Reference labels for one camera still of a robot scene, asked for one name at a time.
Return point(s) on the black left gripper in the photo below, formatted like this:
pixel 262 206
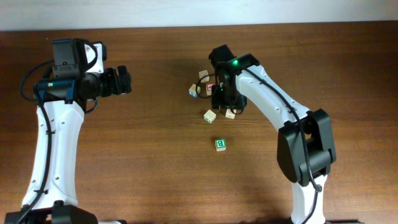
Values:
pixel 113 88

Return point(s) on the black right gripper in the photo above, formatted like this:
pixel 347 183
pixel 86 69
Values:
pixel 229 102

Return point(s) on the wooden shell picture block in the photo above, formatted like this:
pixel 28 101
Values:
pixel 230 114

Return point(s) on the wooden block green side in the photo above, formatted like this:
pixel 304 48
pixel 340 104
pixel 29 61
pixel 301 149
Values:
pixel 209 116

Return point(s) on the green letter B block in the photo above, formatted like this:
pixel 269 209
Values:
pixel 220 145

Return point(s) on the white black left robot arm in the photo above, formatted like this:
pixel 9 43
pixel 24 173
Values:
pixel 70 88

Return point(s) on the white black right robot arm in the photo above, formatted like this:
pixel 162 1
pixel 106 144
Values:
pixel 305 143

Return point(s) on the red letter A block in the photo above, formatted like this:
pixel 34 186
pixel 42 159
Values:
pixel 209 87

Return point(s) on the plain wooden block upper left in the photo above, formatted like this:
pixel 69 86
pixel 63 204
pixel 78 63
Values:
pixel 204 76

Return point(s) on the wooden block blue side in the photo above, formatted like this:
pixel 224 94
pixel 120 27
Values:
pixel 194 90

